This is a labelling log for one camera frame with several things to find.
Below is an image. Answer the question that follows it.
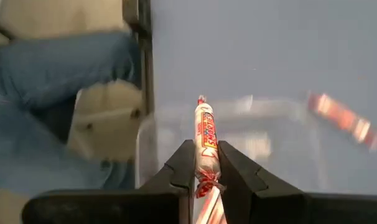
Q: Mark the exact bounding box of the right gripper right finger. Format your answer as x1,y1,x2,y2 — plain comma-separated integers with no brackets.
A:
218,140,377,224

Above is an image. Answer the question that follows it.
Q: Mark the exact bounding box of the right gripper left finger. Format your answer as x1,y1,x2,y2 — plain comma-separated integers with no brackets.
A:
21,139,196,224

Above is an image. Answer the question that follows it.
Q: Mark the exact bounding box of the red white Smarties candy roll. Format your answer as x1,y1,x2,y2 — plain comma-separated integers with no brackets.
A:
193,95,226,199
307,91,377,152
194,186,228,224

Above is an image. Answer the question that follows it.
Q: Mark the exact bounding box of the clear plastic bin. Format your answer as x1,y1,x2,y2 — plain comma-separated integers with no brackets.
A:
134,94,334,194

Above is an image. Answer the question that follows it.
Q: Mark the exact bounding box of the person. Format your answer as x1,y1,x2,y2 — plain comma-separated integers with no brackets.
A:
0,30,141,198

